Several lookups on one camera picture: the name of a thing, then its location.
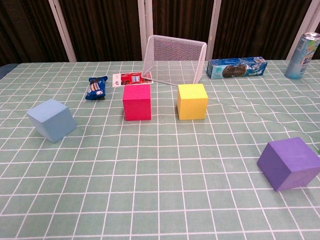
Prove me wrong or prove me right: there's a blue cookie box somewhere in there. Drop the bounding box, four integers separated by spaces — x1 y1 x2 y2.
206 56 268 80

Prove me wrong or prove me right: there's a tall light blue drink can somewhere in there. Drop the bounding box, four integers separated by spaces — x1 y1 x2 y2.
284 31 320 81

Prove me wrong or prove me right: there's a small blue cookie packet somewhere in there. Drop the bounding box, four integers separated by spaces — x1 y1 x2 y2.
84 75 109 102

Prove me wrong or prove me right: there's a green checked tablecloth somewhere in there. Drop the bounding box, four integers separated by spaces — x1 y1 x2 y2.
0 59 320 240

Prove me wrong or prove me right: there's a light blue foam cube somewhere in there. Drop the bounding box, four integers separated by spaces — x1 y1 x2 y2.
25 98 77 144

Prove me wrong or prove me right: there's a crimson red foam cube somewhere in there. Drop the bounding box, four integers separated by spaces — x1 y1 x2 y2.
122 84 152 122

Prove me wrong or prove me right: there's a red printed card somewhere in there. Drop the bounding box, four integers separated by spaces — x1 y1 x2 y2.
112 72 154 88

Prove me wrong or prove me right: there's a dark pleated curtain backdrop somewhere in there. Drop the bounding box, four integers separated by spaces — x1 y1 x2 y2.
0 0 320 66

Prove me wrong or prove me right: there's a blue table padding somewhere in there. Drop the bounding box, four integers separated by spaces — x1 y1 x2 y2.
0 63 15 81

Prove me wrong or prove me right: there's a white partition frame post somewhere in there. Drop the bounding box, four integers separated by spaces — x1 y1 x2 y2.
137 0 154 62
48 0 77 63
207 0 222 61
287 0 320 61

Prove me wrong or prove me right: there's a purple foam cube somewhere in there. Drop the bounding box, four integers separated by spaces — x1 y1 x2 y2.
256 136 320 192

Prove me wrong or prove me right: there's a white wire mesh basket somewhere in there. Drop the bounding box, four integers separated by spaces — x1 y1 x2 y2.
140 34 208 87

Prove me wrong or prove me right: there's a yellow foam cube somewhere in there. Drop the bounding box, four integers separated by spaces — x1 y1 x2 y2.
176 83 209 121

